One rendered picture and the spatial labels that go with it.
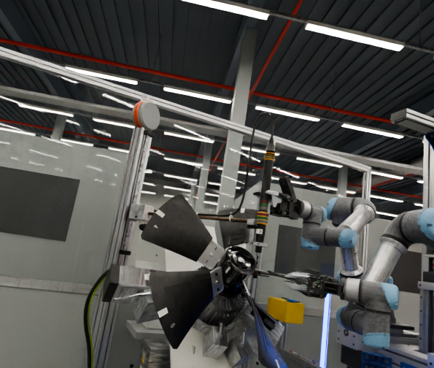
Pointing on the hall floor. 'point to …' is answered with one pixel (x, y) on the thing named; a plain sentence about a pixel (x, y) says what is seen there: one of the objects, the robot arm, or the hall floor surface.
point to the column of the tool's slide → (101, 350)
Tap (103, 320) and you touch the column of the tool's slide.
